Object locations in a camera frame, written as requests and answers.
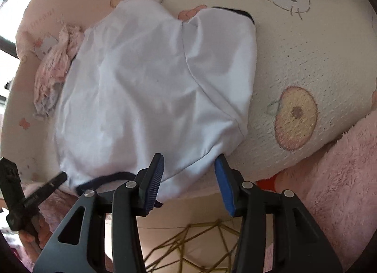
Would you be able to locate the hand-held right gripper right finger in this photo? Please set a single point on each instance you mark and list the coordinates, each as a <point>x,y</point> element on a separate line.
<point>223,184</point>

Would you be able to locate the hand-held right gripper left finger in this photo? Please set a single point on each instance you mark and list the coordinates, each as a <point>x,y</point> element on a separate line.
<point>153,178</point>

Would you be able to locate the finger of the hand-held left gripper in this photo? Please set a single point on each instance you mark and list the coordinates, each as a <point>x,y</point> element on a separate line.
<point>47,187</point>

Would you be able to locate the white t-shirt with navy trim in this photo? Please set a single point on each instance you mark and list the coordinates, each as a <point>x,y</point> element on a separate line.
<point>147,84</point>

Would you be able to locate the person's left hand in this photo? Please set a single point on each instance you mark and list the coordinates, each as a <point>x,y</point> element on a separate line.
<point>35,236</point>

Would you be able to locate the red cloth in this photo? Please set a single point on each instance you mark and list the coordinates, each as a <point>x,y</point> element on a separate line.
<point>268,183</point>

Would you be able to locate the pink crumpled garment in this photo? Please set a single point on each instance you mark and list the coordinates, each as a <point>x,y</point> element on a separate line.
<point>56,64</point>

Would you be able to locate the pink fluffy blanket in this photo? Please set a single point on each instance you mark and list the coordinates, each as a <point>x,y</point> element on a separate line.
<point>347,173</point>

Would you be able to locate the cartoon printed bed sheet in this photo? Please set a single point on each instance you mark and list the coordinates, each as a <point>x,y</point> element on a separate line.
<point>309,55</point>

